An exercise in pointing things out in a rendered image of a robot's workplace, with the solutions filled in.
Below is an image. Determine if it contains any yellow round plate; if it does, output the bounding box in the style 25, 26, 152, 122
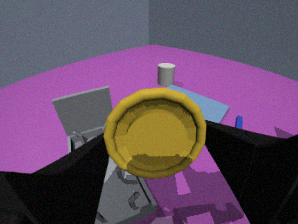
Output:
104, 87, 206, 179

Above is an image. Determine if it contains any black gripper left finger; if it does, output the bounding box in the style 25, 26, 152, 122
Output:
0, 133, 109, 224

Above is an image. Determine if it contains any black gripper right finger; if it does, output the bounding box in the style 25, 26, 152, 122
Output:
205, 120, 298, 224

